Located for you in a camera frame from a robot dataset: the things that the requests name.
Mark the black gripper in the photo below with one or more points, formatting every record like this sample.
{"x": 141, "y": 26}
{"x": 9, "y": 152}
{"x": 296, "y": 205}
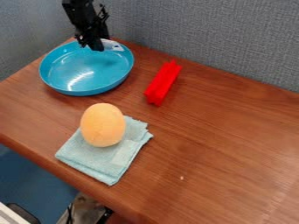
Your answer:
{"x": 90, "y": 22}

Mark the white toothpaste tube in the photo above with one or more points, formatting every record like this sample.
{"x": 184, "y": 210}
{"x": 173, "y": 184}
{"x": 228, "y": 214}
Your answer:
{"x": 111, "y": 45}

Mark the blue plate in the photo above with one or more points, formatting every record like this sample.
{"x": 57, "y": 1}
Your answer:
{"x": 77, "y": 71}

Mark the red plastic block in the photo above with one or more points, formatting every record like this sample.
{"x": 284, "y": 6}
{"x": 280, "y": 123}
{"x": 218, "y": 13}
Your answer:
{"x": 162, "y": 83}

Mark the orange egg-shaped ball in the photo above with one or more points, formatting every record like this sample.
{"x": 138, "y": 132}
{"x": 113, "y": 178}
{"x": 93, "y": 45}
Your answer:
{"x": 103, "y": 125}

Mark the light blue folded cloth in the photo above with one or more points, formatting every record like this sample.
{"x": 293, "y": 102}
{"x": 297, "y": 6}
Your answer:
{"x": 106, "y": 163}

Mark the metal table leg bracket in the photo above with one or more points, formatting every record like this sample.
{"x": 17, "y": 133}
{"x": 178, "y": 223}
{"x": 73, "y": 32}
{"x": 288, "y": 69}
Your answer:
{"x": 85, "y": 211}

